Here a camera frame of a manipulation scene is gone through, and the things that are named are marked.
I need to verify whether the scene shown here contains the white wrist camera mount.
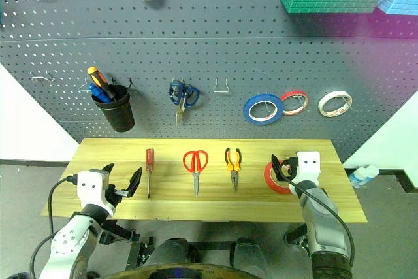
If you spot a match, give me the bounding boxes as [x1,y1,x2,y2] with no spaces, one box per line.
[75,168,115,218]
[295,150,321,186]

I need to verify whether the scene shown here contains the white tape roll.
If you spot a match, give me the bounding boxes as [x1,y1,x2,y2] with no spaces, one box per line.
[318,90,353,118]

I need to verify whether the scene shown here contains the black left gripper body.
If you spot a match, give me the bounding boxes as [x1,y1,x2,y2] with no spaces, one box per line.
[106,184,131,210]

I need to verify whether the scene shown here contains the dark curved rim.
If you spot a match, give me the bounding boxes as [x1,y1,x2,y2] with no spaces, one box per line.
[101,262,262,279]

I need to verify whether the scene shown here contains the black plastic cup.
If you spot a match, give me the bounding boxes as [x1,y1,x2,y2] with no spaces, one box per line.
[94,84,136,133]

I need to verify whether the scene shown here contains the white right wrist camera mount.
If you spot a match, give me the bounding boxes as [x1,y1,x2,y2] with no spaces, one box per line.
[295,150,321,186]

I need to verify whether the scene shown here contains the red handled scissors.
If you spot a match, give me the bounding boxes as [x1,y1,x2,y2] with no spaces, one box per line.
[182,150,209,199]

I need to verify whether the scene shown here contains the thin red tape roll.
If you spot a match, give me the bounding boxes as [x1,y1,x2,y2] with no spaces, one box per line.
[280,89,310,116]

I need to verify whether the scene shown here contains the red handled screwdriver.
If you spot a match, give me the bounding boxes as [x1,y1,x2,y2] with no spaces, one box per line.
[144,148,155,200]

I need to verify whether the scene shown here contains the black metal table frame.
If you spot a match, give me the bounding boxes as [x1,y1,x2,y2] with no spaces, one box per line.
[97,218,311,270]

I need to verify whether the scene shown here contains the grey pegboard panel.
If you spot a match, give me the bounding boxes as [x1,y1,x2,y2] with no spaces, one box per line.
[0,0,418,165]

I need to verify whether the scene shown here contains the white and blue bottle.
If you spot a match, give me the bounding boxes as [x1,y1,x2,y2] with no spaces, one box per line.
[347,164,380,189]

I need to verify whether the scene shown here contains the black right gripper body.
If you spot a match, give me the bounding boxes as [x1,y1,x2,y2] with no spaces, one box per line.
[280,157,300,180]

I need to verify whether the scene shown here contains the blue tape roll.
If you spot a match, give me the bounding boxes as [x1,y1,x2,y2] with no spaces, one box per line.
[242,93,284,126]

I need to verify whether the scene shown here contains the wide red tape roll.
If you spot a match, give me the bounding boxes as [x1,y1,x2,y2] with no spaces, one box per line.
[263,161,293,195]

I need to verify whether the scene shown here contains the blue handled screwdriver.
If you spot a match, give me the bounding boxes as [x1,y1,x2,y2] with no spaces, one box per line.
[87,82,110,103]

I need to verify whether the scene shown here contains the orange and black screwdriver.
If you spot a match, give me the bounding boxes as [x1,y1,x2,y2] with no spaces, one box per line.
[86,66,117,102]

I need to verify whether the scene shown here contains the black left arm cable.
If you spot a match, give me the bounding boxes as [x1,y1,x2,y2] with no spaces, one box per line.
[29,176,79,279]

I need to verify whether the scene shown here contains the cyan brick-pattern bin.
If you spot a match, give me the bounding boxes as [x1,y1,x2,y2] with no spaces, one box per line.
[377,0,418,16]

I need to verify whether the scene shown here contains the blue handled scissors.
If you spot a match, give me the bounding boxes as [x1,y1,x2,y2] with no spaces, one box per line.
[169,78,201,128]

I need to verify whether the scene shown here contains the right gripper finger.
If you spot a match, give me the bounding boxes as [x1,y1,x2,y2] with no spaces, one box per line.
[270,154,284,182]

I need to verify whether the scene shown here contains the black cup holder bracket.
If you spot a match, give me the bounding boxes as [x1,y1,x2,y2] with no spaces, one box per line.
[110,78,135,89]

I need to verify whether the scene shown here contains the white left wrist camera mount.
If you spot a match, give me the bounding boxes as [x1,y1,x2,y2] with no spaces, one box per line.
[75,168,115,218]

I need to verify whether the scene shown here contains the dark grey rounded shape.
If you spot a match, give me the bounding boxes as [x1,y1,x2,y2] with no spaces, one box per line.
[143,238,197,270]

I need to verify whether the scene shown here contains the silver wire pliers holder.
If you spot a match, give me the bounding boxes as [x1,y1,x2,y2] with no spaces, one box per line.
[213,77,229,94]

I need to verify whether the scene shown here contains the orange and black pliers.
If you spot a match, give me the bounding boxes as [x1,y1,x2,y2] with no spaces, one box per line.
[224,148,243,193]

